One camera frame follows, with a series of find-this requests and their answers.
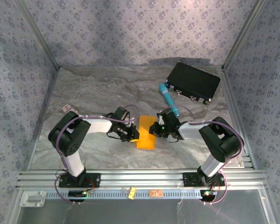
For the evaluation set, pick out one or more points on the orange square paper sheet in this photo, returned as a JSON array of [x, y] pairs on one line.
[[145, 136]]

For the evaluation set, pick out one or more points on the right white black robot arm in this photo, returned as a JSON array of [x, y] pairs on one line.
[[212, 165]]

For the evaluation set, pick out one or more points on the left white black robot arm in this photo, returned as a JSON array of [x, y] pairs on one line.
[[72, 163]]

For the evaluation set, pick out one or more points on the teal marker pen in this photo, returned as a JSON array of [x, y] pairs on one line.
[[168, 98]]

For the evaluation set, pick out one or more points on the black hard case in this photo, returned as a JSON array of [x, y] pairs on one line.
[[191, 79]]

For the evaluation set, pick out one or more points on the yellow clip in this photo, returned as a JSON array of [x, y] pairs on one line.
[[131, 193]]

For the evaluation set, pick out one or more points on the orange label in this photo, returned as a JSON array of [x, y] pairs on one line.
[[156, 193]]

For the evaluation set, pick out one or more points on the small red white card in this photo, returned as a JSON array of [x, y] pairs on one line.
[[66, 108]]

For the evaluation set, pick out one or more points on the long aluminium mounting rail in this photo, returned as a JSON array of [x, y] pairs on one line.
[[142, 179]]

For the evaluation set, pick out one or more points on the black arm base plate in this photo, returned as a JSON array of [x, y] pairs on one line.
[[189, 179], [95, 180]]

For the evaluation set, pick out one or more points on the aluminium frame bar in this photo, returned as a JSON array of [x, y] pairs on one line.
[[38, 35], [243, 33], [238, 116], [43, 119]]

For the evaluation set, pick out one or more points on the white metal bracket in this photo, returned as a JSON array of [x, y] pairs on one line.
[[32, 198]]

